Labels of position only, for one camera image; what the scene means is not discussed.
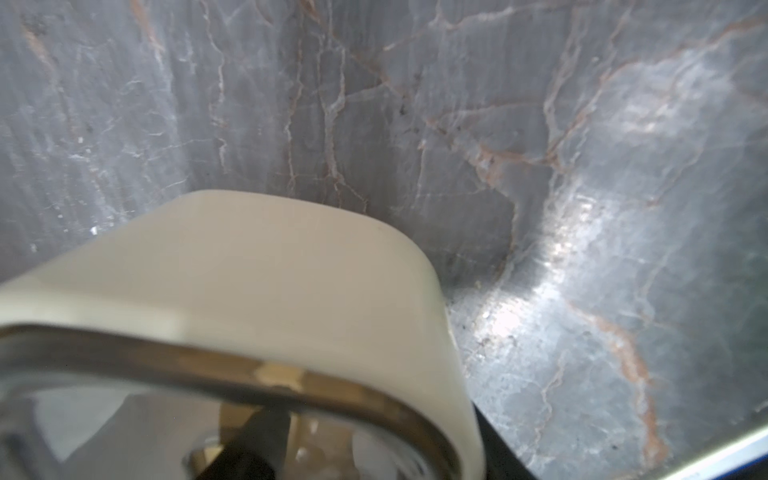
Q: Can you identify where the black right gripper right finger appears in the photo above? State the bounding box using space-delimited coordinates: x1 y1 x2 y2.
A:
473 404 536 480

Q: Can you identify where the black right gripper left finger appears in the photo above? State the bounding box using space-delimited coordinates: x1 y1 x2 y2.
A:
195 408 291 480

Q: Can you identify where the cream box dark lid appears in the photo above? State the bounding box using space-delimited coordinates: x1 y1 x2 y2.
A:
1 190 486 479

